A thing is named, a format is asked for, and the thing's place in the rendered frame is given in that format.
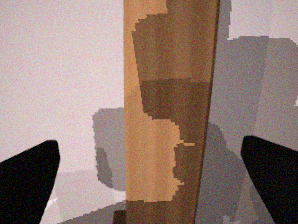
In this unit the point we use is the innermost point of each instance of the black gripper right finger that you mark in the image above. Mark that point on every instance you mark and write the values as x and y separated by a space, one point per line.
274 172

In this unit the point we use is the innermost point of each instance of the brown wooden board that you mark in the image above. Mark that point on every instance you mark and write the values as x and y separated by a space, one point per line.
169 52

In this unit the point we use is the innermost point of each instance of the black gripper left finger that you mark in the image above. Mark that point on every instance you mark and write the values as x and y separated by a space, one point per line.
26 183

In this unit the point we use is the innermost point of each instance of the dark brown wooden post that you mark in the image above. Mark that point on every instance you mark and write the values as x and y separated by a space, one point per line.
119 217

